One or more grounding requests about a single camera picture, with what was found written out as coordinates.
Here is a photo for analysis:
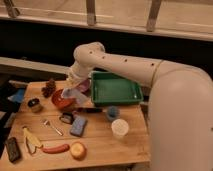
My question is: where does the light blue towel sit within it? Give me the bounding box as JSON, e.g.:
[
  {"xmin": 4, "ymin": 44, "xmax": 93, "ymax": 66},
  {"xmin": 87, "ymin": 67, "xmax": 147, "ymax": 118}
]
[{"xmin": 61, "ymin": 88, "xmax": 88, "ymax": 105}]

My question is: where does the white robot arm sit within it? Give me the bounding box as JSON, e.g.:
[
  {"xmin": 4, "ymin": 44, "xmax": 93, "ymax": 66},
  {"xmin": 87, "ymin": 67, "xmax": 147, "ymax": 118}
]
[{"xmin": 68, "ymin": 42, "xmax": 213, "ymax": 171}]

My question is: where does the purple bowl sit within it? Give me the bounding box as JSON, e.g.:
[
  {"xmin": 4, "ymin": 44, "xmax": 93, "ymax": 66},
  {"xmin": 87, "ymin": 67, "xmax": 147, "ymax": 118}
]
[{"xmin": 76, "ymin": 79, "xmax": 90, "ymax": 93}]

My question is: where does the red bowl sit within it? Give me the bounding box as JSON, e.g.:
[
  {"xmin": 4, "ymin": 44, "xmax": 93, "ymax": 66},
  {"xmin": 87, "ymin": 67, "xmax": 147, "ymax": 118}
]
[{"xmin": 51, "ymin": 89, "xmax": 75, "ymax": 110}]

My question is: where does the green plastic tray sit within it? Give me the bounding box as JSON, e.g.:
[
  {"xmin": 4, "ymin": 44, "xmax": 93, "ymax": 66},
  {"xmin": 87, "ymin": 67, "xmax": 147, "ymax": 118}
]
[{"xmin": 91, "ymin": 72, "xmax": 143, "ymax": 106}]

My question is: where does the blue plastic cup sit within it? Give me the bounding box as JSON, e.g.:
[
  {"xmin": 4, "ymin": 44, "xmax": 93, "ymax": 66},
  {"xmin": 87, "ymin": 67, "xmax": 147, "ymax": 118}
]
[{"xmin": 106, "ymin": 106, "xmax": 119, "ymax": 121}]

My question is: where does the white plastic cup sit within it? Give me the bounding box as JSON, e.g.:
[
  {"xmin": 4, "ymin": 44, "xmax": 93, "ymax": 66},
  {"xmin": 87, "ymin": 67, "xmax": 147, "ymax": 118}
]
[{"xmin": 111, "ymin": 119, "xmax": 129, "ymax": 139}]

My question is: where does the blue sponge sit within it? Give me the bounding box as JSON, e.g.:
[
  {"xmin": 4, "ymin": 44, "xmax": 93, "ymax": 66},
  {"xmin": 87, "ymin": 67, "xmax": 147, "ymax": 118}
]
[{"xmin": 70, "ymin": 116, "xmax": 87, "ymax": 137}]

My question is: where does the small dark toy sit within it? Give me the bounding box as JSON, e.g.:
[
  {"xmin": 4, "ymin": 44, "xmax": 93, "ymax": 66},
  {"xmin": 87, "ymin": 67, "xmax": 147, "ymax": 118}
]
[{"xmin": 59, "ymin": 113, "xmax": 74, "ymax": 124}]

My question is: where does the bunch of grapes toy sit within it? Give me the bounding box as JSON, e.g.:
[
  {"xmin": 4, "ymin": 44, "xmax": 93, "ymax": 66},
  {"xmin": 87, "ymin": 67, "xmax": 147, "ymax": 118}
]
[{"xmin": 42, "ymin": 79, "xmax": 56, "ymax": 98}]

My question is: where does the metal spoon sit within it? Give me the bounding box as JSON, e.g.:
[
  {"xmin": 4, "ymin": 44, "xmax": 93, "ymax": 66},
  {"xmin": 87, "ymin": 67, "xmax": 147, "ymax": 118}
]
[{"xmin": 43, "ymin": 119, "xmax": 63, "ymax": 136}]

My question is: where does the wooden table board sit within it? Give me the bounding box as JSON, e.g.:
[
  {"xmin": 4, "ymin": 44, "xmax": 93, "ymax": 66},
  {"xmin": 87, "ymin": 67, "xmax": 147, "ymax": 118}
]
[{"xmin": 0, "ymin": 82, "xmax": 150, "ymax": 171}]

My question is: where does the small brown jar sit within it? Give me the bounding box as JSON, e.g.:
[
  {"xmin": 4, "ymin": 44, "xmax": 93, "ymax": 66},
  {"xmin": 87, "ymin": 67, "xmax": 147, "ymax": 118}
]
[{"xmin": 27, "ymin": 98, "xmax": 42, "ymax": 113}]

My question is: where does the red sausage toy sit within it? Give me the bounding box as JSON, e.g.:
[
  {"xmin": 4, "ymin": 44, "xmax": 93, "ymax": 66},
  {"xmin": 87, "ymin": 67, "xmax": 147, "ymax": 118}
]
[{"xmin": 41, "ymin": 144, "xmax": 70, "ymax": 154}]

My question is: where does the blue cloth at left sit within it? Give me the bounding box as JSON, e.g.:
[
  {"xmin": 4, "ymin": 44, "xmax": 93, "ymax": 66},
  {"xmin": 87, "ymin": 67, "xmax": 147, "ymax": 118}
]
[{"xmin": 8, "ymin": 88, "xmax": 25, "ymax": 103}]

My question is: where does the banana toy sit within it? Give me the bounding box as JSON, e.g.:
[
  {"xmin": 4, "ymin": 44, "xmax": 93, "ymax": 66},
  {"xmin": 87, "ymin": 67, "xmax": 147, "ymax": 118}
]
[{"xmin": 23, "ymin": 126, "xmax": 43, "ymax": 155}]

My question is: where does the black rectangular block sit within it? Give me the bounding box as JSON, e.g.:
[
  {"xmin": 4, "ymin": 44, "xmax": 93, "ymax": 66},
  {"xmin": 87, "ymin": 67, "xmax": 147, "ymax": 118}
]
[{"xmin": 5, "ymin": 137, "xmax": 21, "ymax": 163}]

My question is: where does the black handled knife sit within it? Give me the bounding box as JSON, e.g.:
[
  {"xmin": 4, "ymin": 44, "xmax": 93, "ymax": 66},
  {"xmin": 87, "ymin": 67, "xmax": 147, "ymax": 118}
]
[{"xmin": 65, "ymin": 107, "xmax": 103, "ymax": 113}]

